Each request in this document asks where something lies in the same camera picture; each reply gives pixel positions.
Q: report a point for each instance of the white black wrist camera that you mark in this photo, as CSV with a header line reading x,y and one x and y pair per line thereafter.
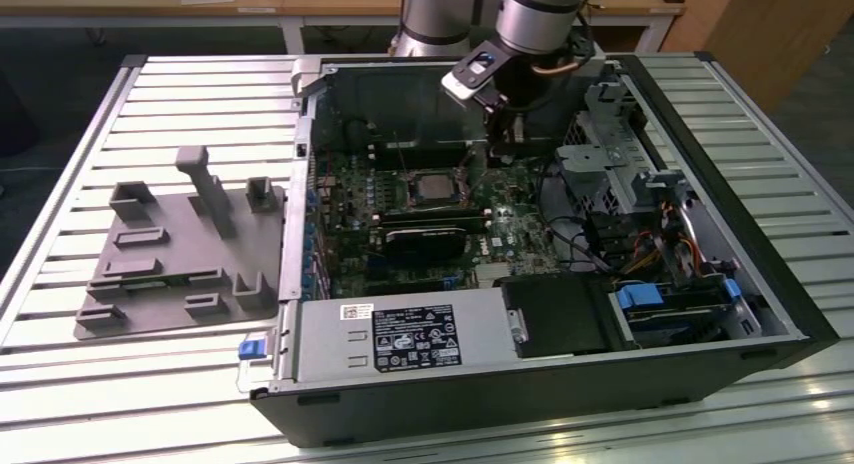
x,y
467,79

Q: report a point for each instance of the black PC case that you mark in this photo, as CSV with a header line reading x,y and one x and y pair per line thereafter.
x,y
467,414

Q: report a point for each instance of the hard disk in blue carrier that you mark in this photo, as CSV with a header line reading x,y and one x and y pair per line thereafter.
x,y
640,296

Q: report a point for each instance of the small silver heatsink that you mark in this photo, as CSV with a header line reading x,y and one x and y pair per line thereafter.
x,y
493,274

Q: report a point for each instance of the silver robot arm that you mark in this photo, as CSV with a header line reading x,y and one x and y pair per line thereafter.
x,y
534,14

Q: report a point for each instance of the grey parts rack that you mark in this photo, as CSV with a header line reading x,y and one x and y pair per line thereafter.
x,y
174,244

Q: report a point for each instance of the black drive bay box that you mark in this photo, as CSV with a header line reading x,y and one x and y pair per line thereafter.
x,y
554,314

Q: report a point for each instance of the grey metal drive cage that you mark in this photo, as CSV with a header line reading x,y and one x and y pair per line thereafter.
x,y
601,159

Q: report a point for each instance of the silver power supply unit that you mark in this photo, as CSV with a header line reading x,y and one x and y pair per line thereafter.
x,y
321,344

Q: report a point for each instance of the wooden desk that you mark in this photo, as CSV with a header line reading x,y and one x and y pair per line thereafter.
x,y
100,6

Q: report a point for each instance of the silver-topped CPU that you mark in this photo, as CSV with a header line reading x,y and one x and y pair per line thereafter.
x,y
434,186

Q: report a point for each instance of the blue plastic latch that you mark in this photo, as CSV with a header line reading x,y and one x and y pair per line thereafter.
x,y
250,348
732,290

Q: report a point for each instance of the black RAM slot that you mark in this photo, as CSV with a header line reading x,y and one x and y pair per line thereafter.
x,y
430,215
434,225

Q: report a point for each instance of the CPU socket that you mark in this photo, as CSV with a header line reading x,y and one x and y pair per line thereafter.
x,y
427,204

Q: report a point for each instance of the wooden cabinet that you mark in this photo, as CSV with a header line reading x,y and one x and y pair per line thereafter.
x,y
768,34

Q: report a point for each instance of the green motherboard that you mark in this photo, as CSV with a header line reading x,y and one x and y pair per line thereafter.
x,y
527,229

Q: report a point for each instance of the round coin cell battery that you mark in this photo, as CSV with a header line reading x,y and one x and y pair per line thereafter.
x,y
505,160

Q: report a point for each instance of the black graphics card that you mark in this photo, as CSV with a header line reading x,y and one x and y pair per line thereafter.
x,y
427,241

